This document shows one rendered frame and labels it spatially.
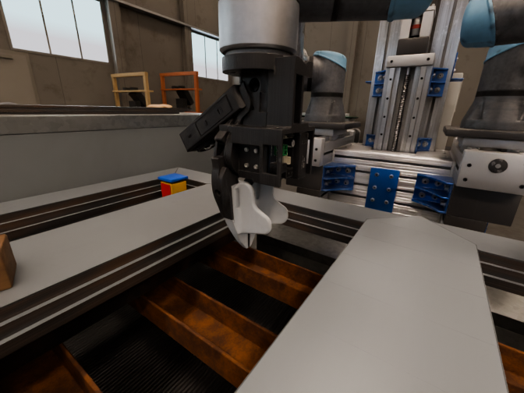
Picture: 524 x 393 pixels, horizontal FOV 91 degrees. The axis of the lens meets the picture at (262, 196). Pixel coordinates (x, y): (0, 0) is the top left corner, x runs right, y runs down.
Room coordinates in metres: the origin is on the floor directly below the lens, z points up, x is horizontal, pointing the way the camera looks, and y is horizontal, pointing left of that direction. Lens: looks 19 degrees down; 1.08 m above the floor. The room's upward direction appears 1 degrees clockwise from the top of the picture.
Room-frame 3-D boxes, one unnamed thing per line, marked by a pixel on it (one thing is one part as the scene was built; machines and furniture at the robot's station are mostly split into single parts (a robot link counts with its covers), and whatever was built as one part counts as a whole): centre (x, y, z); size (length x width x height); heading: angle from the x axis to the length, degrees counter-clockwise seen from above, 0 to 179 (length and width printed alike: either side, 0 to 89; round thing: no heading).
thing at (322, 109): (1.02, -0.23, 1.09); 0.15 x 0.15 x 0.10
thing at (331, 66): (1.02, -0.22, 1.20); 0.13 x 0.12 x 0.14; 82
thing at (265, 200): (0.29, -0.01, 0.96); 0.06 x 0.03 x 0.09; 56
